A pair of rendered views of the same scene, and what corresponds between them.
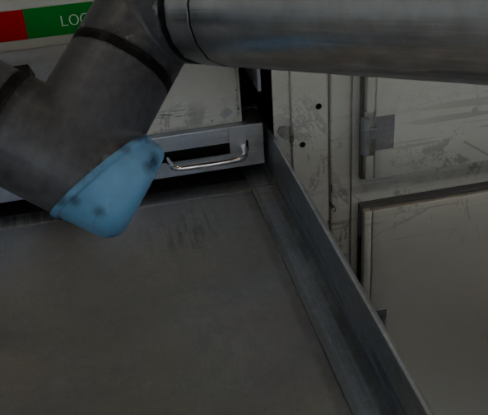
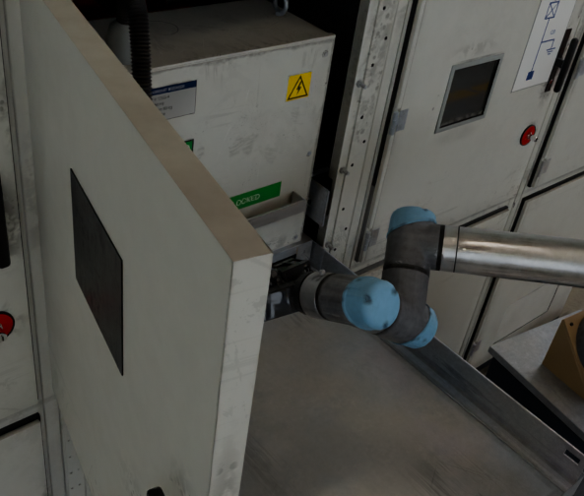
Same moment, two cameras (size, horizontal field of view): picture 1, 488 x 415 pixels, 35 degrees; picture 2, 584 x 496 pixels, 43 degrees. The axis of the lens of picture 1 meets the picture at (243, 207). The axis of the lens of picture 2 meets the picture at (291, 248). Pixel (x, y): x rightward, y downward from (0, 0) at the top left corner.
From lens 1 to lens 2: 0.96 m
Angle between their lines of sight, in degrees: 30
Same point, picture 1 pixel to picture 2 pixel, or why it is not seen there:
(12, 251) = not seen: hidden behind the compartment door
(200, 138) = (284, 254)
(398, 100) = (382, 219)
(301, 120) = (337, 237)
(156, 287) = (311, 349)
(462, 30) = (578, 277)
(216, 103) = (292, 232)
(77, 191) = (421, 335)
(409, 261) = not seen: hidden behind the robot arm
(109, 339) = (314, 384)
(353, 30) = (536, 273)
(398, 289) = not seen: hidden behind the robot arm
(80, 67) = (412, 282)
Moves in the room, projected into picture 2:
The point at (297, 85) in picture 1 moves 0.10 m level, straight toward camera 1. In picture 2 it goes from (339, 219) to (361, 246)
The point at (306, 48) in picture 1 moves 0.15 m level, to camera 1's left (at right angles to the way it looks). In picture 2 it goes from (511, 275) to (437, 297)
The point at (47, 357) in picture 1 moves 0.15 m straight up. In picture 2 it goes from (293, 401) to (305, 341)
